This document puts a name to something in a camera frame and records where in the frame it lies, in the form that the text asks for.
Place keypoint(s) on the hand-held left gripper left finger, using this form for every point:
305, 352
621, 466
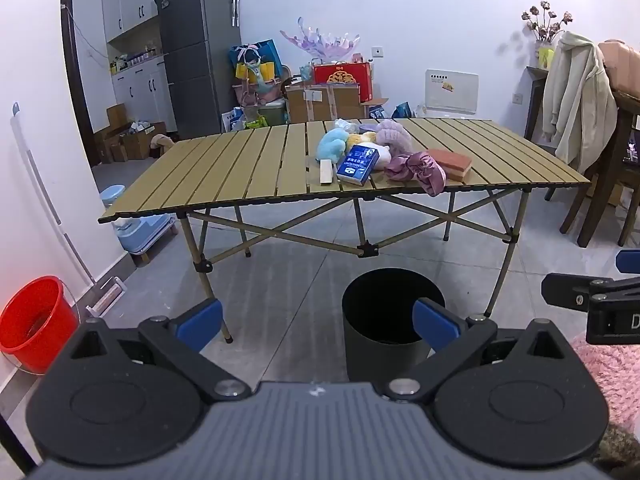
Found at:
200, 325

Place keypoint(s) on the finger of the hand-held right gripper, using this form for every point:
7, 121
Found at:
629, 261
565, 290

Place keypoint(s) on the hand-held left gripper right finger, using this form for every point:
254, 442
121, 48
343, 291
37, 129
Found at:
435, 327

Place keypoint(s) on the black trash bin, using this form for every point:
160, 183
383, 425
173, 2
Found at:
380, 320

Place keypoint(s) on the orange sponge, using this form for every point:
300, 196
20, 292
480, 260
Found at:
450, 164

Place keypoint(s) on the yellow white plush toy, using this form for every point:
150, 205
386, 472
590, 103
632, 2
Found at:
380, 156

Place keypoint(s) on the blue tissue pack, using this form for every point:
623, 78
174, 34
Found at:
357, 164

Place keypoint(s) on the iridescent plastic bag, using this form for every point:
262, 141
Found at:
346, 125

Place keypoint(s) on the dark wooden chair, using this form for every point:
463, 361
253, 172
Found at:
607, 185

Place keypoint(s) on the brown patterned cloth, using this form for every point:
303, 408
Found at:
620, 452

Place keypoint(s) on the khaki folding table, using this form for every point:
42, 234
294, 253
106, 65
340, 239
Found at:
225, 170

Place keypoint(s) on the mauve satin scrunchie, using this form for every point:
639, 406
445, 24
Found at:
417, 170

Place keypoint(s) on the red plastic bucket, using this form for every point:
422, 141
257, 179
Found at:
35, 320

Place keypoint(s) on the beige jacket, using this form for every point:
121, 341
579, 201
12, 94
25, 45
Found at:
580, 100

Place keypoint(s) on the dark wooden side table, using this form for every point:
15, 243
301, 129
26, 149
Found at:
534, 100

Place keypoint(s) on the small wooden block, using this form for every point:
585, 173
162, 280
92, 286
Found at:
326, 172

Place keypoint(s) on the open cardboard box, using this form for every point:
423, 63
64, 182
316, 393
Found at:
137, 144

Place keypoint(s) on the pink jacket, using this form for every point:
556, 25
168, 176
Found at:
622, 65

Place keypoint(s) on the white flat mop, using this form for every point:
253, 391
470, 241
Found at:
45, 185

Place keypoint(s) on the green snack pack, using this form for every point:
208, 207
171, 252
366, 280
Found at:
256, 123

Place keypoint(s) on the light blue plush toy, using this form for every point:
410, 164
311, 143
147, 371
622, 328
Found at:
331, 144

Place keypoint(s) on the small cardboard box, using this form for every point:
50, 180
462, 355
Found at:
116, 117

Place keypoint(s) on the green storage box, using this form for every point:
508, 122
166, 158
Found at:
272, 112

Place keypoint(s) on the white box with stickers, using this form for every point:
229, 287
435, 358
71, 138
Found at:
452, 90

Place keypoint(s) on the white base cabinet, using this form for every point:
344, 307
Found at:
142, 92

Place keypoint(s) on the taped cardboard box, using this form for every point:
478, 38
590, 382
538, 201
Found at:
320, 105

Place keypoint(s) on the dried flower bouquet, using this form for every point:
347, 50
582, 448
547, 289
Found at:
547, 22

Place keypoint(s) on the red gift bag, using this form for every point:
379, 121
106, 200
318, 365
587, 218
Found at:
342, 80

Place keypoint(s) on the dark grey refrigerator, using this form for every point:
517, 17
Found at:
200, 60

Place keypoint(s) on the dark brown door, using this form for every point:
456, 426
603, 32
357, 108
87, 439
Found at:
77, 85

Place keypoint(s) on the blue gift bag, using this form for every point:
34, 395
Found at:
260, 52

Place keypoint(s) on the purple paper flower decoration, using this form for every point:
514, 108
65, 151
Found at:
320, 40

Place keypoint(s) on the white wall socket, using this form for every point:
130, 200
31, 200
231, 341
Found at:
517, 98
377, 52

